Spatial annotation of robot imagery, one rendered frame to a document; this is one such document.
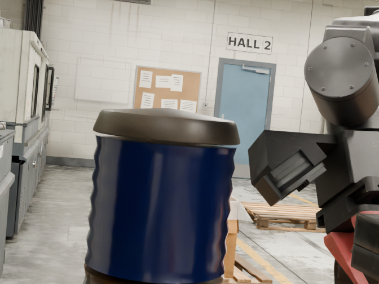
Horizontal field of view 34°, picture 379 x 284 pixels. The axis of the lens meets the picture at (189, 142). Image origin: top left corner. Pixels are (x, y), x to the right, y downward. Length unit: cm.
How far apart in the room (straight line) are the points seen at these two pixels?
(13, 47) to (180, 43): 666
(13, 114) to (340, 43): 453
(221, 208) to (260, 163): 38
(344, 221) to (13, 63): 454
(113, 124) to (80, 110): 1100
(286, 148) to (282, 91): 1127
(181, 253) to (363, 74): 39
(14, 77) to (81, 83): 621
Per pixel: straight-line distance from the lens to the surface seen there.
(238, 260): 458
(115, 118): 15
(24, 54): 498
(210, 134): 15
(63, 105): 1115
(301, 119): 1195
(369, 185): 52
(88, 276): 16
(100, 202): 16
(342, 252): 57
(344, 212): 55
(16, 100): 498
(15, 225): 508
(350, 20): 64
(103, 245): 16
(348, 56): 53
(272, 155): 53
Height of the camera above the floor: 120
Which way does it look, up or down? 3 degrees down
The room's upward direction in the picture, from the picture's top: 5 degrees clockwise
